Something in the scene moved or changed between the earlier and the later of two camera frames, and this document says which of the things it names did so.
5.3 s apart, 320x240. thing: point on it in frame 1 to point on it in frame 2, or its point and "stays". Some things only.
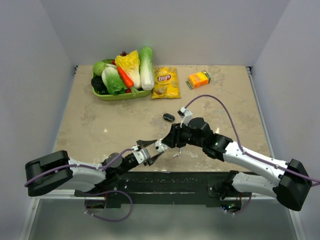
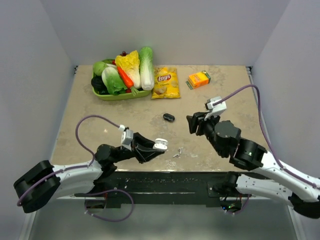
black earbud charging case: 169,117 stays
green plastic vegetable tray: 124,96 stays
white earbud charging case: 159,146 stays
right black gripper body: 184,136 to 208,132
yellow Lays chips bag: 166,84 stays
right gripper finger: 170,139 to 193,124
